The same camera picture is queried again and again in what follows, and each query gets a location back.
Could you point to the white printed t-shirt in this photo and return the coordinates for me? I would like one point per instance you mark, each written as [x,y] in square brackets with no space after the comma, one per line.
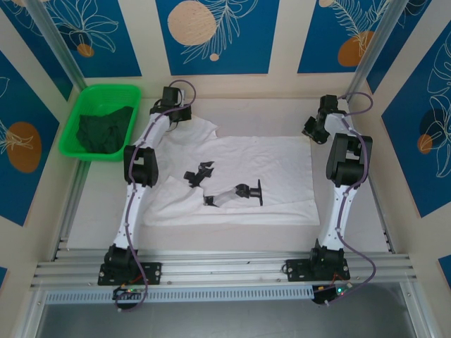
[264,162]

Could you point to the green plastic basket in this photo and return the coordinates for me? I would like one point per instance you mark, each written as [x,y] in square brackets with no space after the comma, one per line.
[102,95]

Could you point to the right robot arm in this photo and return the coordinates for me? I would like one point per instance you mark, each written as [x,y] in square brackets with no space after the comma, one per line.
[347,162]

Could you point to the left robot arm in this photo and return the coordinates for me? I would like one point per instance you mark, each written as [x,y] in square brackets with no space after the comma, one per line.
[137,169]

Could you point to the dark green t-shirt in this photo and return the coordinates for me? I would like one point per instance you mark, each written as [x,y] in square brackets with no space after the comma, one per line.
[102,130]

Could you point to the grey metal sheet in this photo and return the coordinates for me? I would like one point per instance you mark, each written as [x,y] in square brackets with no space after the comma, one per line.
[225,320]

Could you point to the blue floral wall panel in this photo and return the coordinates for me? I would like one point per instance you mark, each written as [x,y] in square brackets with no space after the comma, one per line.
[105,53]
[405,53]
[35,45]
[317,42]
[21,105]
[246,53]
[405,141]

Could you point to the aluminium upright post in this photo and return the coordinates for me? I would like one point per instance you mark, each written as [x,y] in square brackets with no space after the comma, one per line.
[370,45]
[63,60]

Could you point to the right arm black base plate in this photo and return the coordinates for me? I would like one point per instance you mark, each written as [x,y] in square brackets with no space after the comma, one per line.
[296,269]

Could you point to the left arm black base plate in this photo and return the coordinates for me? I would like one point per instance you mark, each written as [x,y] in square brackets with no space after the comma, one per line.
[151,273]

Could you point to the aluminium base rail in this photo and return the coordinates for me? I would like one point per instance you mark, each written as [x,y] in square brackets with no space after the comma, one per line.
[225,271]

